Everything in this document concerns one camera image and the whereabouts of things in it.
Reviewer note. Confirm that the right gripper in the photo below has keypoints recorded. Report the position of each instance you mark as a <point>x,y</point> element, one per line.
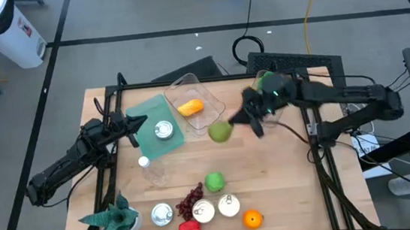
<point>271,93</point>

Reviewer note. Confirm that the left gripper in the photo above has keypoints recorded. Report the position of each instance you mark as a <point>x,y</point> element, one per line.
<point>121,125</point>

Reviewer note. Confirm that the silver lid tin can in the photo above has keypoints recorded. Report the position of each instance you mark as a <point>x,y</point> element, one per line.
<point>163,129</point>
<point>161,214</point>

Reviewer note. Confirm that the clear plastic bin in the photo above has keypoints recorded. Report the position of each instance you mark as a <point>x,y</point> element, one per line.
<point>278,117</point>
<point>203,92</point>

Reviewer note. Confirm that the olive green toy pear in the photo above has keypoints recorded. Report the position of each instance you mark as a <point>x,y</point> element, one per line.
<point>220,133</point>

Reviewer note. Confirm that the clear white-capped water bottle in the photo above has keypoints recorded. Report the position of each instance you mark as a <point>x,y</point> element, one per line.
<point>144,161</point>

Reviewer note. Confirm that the green plastic bottle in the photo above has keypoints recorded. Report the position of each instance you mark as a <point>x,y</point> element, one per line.
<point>263,79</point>

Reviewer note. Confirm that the yellow toy mango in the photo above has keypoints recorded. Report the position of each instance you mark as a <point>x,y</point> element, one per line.
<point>190,107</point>

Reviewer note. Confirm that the bright green toy apple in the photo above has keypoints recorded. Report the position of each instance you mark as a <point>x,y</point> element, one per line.
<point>215,182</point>

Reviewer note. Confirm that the cream lid tin can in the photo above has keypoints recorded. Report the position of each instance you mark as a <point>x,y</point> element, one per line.
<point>229,205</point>
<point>203,211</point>

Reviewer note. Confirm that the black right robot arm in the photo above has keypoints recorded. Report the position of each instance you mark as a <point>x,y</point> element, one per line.
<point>338,91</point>

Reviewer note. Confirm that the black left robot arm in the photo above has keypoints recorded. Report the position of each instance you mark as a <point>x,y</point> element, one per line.
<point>63,168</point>

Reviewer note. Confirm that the teal translucent plastic tray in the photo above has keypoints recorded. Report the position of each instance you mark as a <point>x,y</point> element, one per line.
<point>159,149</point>

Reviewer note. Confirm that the black mesh computer case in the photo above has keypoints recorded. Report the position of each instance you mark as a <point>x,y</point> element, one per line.
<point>290,61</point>

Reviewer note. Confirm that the black flat panel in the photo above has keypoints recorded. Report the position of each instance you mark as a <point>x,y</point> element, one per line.
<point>193,71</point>

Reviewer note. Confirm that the dark red toy grapes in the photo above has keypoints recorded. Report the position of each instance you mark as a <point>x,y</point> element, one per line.
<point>189,203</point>

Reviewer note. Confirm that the toy orange fruit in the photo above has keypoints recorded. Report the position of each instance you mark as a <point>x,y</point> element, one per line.
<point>253,219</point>

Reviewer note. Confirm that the teal artificial plant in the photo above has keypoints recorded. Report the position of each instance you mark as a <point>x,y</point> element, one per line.
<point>115,220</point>

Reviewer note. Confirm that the white plant pot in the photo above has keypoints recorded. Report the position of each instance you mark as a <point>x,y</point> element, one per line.
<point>137,223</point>

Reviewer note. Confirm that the white label sheet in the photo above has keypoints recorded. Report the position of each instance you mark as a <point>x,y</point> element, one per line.
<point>368,147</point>

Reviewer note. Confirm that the black beam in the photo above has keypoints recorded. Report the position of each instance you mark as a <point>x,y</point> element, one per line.
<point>396,147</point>

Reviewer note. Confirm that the light grey chair foot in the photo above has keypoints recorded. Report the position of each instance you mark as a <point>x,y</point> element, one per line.
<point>404,185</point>

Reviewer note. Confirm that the black aluminium table frame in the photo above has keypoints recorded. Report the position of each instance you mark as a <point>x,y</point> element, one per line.
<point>149,85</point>

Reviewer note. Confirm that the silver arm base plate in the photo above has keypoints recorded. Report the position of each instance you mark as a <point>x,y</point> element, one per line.
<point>312,129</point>

